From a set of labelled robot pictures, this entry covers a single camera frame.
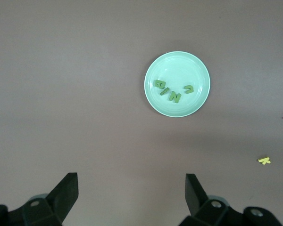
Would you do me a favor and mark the green plate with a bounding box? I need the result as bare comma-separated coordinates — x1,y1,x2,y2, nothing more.
144,51,211,118

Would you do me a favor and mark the brown table cover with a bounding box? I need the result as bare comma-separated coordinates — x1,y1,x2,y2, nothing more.
0,0,283,226

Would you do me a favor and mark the yellow letter K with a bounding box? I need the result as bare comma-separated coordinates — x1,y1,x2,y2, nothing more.
257,156,272,166

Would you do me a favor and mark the green letter B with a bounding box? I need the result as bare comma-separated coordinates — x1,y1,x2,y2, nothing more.
153,79,166,90

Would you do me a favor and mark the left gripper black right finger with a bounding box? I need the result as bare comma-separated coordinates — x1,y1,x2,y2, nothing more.
179,173,283,226

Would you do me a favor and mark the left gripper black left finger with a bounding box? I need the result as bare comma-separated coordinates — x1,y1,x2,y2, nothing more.
0,172,79,226

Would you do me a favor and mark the green letter N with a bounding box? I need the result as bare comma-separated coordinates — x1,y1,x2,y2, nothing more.
167,90,182,104

